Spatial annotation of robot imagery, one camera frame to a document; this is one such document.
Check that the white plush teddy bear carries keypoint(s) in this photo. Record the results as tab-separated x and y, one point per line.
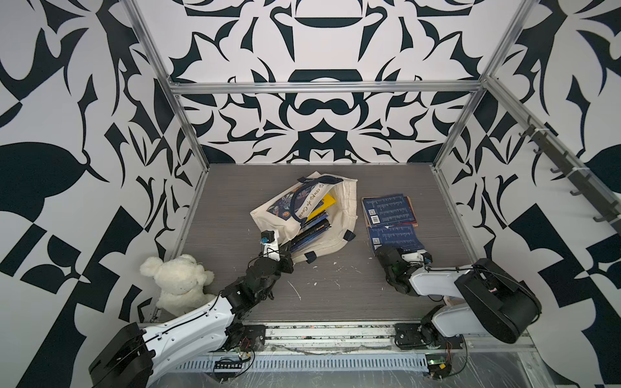
182	283

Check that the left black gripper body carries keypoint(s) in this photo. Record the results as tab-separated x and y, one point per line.
281	266

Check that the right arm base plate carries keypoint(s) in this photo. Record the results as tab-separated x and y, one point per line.
419	336

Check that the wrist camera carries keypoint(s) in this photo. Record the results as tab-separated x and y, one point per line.
421	257
269	242

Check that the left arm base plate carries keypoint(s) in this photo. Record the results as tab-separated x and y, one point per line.
246	338

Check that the left electronics board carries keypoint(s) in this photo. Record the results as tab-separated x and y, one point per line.
225	368

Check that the aluminium front rail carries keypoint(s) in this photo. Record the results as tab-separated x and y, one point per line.
359	336

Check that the cream canvas tote bag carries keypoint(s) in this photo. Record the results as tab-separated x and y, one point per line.
287	213

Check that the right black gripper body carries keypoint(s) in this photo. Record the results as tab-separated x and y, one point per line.
388	279

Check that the dark blue bottom book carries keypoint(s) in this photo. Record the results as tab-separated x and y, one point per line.
309	234

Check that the blue classics book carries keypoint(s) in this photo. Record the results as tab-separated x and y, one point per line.
388	211
402	236

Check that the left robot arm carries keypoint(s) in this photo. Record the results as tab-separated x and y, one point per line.
138	357

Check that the yellow spine book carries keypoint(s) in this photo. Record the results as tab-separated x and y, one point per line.
325	203

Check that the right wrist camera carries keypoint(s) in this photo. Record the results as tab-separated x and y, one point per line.
421	257

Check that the black wall hook rack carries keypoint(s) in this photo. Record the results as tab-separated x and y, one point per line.
568	166

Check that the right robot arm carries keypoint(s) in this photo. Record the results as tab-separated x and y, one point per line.
480	299

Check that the electronics board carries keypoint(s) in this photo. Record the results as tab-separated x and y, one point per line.
225	368
438	366

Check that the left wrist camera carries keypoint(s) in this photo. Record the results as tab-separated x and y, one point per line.
269	242

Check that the right electronics board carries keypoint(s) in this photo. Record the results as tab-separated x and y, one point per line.
438	366

